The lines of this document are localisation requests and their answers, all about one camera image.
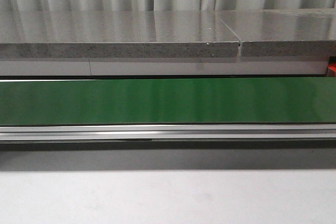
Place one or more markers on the grey stone slab left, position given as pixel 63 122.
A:
pixel 105 34

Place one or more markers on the grey stone slab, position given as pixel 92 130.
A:
pixel 282 33
pixel 105 34

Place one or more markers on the green conveyor belt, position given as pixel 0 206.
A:
pixel 156 101

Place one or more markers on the grey stone slab right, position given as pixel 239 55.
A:
pixel 282 33

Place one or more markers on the red plastic tray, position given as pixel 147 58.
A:
pixel 332 70

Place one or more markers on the aluminium conveyor side rail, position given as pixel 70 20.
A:
pixel 166 133

